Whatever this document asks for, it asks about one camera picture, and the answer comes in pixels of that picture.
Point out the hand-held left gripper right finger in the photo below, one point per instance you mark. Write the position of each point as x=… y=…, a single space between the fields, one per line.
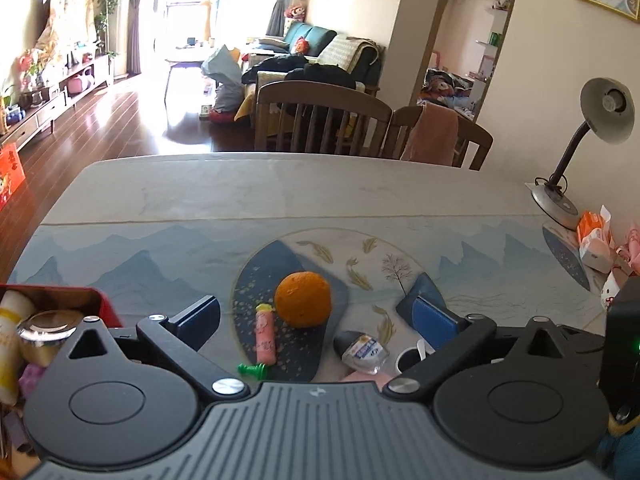
x=435 y=322

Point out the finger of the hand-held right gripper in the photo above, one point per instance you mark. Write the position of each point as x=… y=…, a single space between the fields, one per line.
x=585 y=341

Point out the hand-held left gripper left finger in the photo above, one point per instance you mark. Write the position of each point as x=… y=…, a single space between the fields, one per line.
x=197 y=322

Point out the white sunglasses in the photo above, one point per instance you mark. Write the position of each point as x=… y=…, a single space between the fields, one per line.
x=410 y=357

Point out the pink tube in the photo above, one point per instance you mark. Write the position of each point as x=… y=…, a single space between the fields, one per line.
x=266 y=335

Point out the green plastic pawn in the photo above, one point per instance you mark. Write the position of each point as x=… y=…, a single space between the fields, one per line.
x=252 y=370

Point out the clear hand sanitizer bottle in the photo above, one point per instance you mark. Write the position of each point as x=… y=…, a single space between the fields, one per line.
x=362 y=352

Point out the red tin box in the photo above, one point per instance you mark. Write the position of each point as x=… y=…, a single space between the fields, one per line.
x=100 y=305

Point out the orange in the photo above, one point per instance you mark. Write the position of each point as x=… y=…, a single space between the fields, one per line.
x=302 y=300

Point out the white bottle yellow label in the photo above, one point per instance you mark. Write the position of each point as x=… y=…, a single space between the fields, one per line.
x=12 y=340

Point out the blue mountain print table mat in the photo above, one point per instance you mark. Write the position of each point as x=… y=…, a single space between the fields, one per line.
x=150 y=260

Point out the tissue pack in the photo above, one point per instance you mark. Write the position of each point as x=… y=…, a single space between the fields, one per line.
x=595 y=245

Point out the pink gift bag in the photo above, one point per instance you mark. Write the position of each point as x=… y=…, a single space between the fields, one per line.
x=632 y=250

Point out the wooden dining chair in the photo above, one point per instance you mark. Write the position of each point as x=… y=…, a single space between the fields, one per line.
x=475 y=140
x=325 y=95

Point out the pink towel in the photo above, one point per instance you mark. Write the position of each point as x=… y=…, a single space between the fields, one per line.
x=430 y=135

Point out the grey desk lamp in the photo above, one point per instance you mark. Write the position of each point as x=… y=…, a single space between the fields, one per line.
x=607 y=110

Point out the colourful bedding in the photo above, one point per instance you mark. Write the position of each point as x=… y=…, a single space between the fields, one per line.
x=447 y=87

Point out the orange gift box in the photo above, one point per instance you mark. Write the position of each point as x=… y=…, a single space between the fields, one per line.
x=10 y=175

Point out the blue white bag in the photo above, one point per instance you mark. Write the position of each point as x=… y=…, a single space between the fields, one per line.
x=222 y=75

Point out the wooden tv cabinet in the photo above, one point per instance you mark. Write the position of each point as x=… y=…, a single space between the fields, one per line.
x=45 y=110

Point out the coffee table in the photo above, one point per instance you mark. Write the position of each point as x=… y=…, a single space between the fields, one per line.
x=190 y=55

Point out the black jacket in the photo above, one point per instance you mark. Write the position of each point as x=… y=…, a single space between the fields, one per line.
x=320 y=77

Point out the white checked throw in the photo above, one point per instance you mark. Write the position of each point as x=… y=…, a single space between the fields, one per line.
x=340 y=50

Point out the red cushion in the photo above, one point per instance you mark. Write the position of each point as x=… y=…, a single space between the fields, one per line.
x=300 y=45

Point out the pink flower arrangement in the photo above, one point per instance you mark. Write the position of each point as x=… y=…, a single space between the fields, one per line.
x=30 y=67

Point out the teal sofa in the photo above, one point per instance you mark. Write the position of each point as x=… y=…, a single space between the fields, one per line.
x=312 y=35

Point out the white standing air conditioner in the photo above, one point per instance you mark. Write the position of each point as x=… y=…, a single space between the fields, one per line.
x=120 y=20

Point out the green potted plant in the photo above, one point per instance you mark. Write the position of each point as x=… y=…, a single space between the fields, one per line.
x=107 y=15

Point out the plush doll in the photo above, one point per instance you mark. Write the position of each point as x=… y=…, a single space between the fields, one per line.
x=294 y=12

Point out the cloth covered television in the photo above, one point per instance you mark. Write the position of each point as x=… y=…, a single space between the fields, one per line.
x=65 y=20

